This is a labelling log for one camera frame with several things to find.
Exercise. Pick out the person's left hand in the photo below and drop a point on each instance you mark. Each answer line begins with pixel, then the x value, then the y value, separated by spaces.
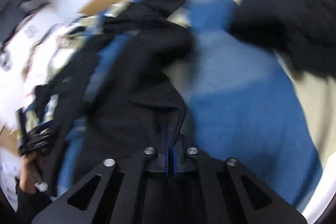
pixel 26 176

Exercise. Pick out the black thick garment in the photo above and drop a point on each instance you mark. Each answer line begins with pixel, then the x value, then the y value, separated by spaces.
pixel 283 27

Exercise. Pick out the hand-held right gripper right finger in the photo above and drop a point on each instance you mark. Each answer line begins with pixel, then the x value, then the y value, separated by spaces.
pixel 175 163

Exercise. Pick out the white cabinet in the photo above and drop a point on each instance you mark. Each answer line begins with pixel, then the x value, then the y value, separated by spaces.
pixel 15 50

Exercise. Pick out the person's left forearm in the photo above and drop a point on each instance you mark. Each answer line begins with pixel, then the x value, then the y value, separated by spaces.
pixel 31 205

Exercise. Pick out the blue beige checked blanket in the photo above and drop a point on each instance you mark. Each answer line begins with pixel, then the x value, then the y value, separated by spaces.
pixel 236 108

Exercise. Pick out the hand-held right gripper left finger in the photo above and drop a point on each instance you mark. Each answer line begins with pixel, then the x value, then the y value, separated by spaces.
pixel 168 163

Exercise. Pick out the pink quilt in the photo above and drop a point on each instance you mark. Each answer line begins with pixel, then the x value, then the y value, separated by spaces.
pixel 39 64

